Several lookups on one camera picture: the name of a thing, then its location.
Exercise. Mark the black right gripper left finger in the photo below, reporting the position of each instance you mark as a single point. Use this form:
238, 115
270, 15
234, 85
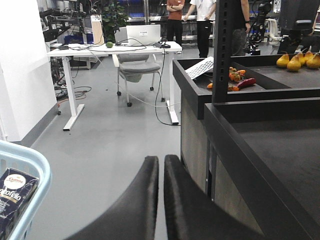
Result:
133, 215

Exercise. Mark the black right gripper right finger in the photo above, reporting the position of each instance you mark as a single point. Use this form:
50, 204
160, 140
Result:
191, 215

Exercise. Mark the light blue plastic basket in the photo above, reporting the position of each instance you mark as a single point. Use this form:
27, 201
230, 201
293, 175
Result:
34, 163

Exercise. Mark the chocolate cookie box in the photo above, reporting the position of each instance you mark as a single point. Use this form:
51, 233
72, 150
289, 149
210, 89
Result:
16, 189

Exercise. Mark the black wooden display stand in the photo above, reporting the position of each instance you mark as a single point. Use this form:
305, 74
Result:
255, 151

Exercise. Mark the red chili pepper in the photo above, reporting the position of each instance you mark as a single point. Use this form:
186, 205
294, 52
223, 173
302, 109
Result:
246, 83

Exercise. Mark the grey office chair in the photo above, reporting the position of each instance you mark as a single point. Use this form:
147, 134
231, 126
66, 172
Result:
131, 67

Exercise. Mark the green apple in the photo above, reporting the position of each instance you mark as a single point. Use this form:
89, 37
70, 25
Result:
109, 44

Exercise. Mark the yellow pear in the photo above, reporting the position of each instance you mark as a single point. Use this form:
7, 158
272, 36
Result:
283, 61

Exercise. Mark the white office desk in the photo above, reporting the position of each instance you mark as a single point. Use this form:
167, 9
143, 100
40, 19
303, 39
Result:
81, 50

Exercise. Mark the silver laptop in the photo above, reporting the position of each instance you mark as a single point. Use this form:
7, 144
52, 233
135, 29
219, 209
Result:
143, 35

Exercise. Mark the person in black shirt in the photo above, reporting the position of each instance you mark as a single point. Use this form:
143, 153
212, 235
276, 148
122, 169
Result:
240, 26

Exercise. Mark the person in white shirt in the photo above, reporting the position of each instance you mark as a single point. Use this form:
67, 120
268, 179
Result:
205, 15

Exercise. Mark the person in orange shirt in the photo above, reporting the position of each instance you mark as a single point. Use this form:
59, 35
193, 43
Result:
174, 21

